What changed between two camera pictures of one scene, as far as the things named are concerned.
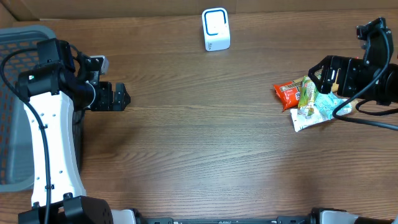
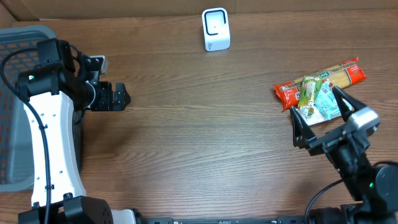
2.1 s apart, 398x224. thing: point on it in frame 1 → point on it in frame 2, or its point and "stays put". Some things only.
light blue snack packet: x=328 y=102 stays put
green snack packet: x=308 y=96 stays put
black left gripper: x=108 y=103 stays put
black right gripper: x=347 y=67 → x=302 y=131
